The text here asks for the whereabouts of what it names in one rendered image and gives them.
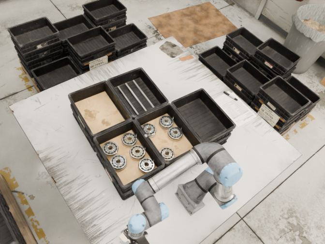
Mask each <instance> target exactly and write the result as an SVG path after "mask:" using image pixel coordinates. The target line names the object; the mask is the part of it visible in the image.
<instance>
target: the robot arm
mask: <svg viewBox="0 0 325 244"><path fill-rule="evenodd" d="M204 163H206V164H207V165H208V167H207V168H206V169H205V170H204V171H203V172H202V173H200V174H199V175H198V176H197V177H196V178H195V179H194V180H192V181H189V182H187V183H185V184H184V185H183V189H184V191H185V193H186V194H187V196H188V197H189V198H190V199H191V200H192V201H193V202H195V203H196V204H200V203H201V202H202V200H203V199H204V197H205V195H206V194H207V193H208V192H209V193H210V194H211V195H212V197H213V198H214V199H215V201H216V202H217V204H218V205H219V207H221V209H223V210H224V209H226V208H228V207H229V206H231V205H232V204H233V203H235V202H236V201H237V200H238V198H237V196H236V195H235V192H234V189H233V185H234V184H236V183H237V182H238V181H239V180H240V178H241V177H242V175H243V170H242V168H241V166H240V165H239V164H238V163H237V162H236V161H235V160H234V159H233V157H232V156H231V155H230V154H229V153H228V151H227V150H226V149H225V148H224V147H223V146H222V145H221V144H219V143H215V142H205V143H201V144H198V145H196V146H194V147H192V148H191V150H190V152H189V153H187V154H186V155H184V156H183V157H181V158H180V159H178V160H177V161H175V162H174V163H172V164H171V165H169V166H168V167H166V168H165V169H163V170H162V171H160V172H159V173H157V174H156V175H154V176H153V177H151V178H150V179H148V180H147V181H145V180H144V179H140V180H137V181H136V182H135V183H134V184H133V185H132V190H133V192H134V195H135V196H136V197H137V199H138V201H139V202H140V204H141V206H142V208H143V210H144V212H142V213H141V214H134V215H132V216H131V218H130V220H129V222H128V224H127V225H126V226H127V228H126V229H125V230H124V231H123V234H124V235H125V236H126V237H127V239H129V240H130V242H129V241H127V242H124V241H121V244H149V242H148V240H147V239H146V237H147V236H148V232H146V230H147V229H149V228H150V227H152V226H154V225H156V224H158V223H160V222H162V221H163V220H164V219H166V218H167V217H168V216H169V211H168V208H167V206H166V205H165V204H164V203H163V202H161V203H158V201H157V200H156V198H155V197H154V194H155V193H157V192H158V191H160V190H161V189H163V188H164V187H166V186H167V185H169V184H170V183H171V182H173V181H174V180H176V179H177V178H179V177H180V176H182V175H183V174H185V173H186V172H188V171H189V170H191V169H192V168H194V167H195V166H197V165H202V164H204Z"/></svg>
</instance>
